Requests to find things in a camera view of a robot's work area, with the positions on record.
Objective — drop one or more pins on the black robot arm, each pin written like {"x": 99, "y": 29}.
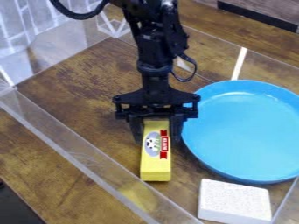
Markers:
{"x": 162, "y": 42}

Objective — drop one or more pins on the dark wooden furniture edge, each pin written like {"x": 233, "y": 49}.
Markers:
{"x": 277, "y": 22}

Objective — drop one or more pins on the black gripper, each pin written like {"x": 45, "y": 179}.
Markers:
{"x": 157, "y": 100}

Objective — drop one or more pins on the clear acrylic enclosure wall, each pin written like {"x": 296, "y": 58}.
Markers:
{"x": 22, "y": 35}

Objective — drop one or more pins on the yellow butter block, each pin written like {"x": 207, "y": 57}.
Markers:
{"x": 157, "y": 164}

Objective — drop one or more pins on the white speckled sponge block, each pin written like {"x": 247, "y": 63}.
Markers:
{"x": 233, "y": 203}

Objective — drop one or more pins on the blue round tray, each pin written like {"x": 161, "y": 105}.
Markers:
{"x": 245, "y": 137}

